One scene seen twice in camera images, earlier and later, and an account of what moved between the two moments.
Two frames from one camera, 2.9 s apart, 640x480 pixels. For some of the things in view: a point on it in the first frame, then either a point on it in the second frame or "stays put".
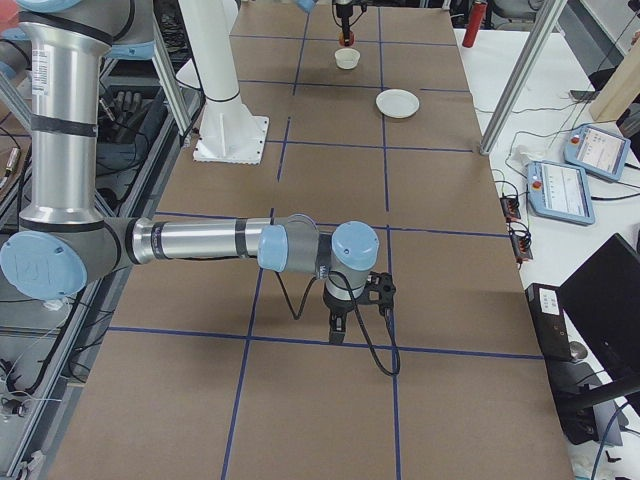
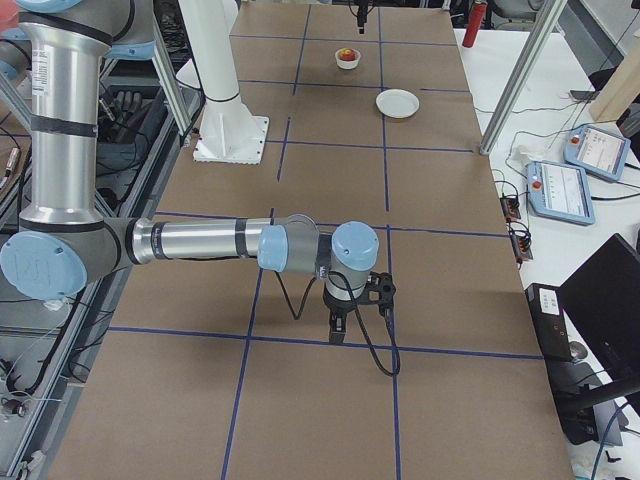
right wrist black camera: x=379 y=289 stays put
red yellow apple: x=342 y=39 -> x=347 y=54
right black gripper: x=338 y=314 stays put
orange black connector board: x=510 y=207 stays put
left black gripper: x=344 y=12 -> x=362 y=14
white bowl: x=347 y=58 stays put
